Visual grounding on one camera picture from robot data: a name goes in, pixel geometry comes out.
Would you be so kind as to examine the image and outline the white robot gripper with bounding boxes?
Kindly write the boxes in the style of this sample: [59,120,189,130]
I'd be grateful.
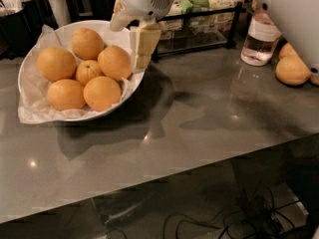
[110,0,174,70]

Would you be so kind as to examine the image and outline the orange at bowl back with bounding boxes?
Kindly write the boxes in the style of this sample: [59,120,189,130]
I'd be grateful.
[71,28,104,60]

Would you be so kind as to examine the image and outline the small centre orange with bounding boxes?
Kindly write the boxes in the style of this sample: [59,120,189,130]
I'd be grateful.
[75,60,103,85]

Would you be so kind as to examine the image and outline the white ceramic bowl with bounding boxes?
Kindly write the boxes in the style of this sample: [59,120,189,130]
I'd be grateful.
[18,20,144,124]

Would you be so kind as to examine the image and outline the white paper bowl liner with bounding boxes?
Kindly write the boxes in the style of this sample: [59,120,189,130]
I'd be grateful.
[18,20,144,124]

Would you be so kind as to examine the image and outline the black cup with sticks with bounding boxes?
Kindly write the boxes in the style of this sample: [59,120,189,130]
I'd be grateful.
[83,0,116,21]

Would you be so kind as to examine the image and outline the green tea bag packet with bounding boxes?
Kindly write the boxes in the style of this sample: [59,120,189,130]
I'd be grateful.
[177,0,209,14]

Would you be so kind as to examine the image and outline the white cup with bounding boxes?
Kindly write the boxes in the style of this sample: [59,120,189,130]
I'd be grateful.
[48,0,71,27]

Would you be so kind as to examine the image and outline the black container with packets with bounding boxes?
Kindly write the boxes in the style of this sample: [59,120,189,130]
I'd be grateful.
[0,0,42,58]

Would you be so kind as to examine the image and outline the clear plastic water bottle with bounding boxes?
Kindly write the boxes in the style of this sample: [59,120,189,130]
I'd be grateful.
[240,0,281,67]

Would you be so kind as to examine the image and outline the orange on table front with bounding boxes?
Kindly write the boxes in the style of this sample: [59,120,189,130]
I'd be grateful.
[275,56,312,86]

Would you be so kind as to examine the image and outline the black wire tea rack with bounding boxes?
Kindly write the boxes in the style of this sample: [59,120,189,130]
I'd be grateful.
[152,2,243,62]

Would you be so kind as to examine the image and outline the black floor cables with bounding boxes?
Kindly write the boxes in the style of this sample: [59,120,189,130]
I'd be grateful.
[162,186,310,239]

